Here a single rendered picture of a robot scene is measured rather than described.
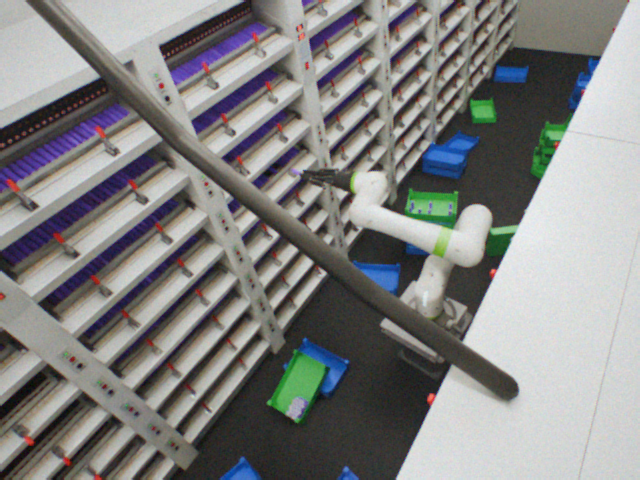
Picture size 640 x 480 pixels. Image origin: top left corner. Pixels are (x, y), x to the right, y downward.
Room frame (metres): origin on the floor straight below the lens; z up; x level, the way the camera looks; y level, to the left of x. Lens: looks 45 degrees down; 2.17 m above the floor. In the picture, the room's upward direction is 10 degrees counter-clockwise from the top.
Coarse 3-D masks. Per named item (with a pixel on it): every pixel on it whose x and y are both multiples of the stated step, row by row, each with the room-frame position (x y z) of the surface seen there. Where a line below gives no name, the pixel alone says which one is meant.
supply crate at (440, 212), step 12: (420, 192) 2.05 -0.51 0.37; (432, 192) 2.03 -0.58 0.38; (456, 192) 1.97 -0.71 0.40; (408, 204) 2.01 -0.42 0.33; (420, 204) 2.00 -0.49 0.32; (444, 204) 1.96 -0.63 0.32; (456, 204) 1.89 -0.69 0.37; (408, 216) 1.89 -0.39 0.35; (420, 216) 1.86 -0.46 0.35; (432, 216) 1.83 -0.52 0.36; (444, 216) 1.81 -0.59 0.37
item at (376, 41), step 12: (372, 0) 2.41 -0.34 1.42; (384, 12) 2.44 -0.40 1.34; (384, 24) 2.43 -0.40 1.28; (372, 36) 2.42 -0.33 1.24; (384, 60) 2.41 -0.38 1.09; (384, 72) 2.40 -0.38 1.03; (384, 84) 2.40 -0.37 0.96; (384, 96) 2.39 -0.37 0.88; (384, 108) 2.39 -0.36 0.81; (384, 132) 2.40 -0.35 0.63; (384, 156) 2.41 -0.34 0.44
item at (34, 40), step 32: (96, 0) 1.85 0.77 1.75; (128, 0) 1.78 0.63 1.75; (160, 0) 1.71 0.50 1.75; (0, 32) 1.65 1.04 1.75; (32, 32) 1.59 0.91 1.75; (96, 32) 1.48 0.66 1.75; (224, 32) 1.84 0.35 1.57; (0, 64) 1.34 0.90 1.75; (64, 96) 1.32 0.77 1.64; (0, 128) 1.17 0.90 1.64
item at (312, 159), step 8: (296, 144) 1.92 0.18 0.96; (304, 144) 1.89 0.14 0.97; (312, 152) 1.86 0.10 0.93; (304, 160) 1.82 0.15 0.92; (312, 160) 1.83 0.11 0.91; (280, 168) 1.76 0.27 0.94; (296, 168) 1.77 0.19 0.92; (304, 168) 1.77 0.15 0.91; (288, 176) 1.71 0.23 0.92; (296, 176) 1.72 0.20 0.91; (280, 184) 1.66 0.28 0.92; (288, 184) 1.66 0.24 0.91; (272, 192) 1.61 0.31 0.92; (280, 192) 1.61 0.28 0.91; (248, 216) 1.47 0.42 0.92; (256, 216) 1.47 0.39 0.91; (240, 224) 1.43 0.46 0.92; (248, 224) 1.43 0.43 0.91; (240, 232) 1.39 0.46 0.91
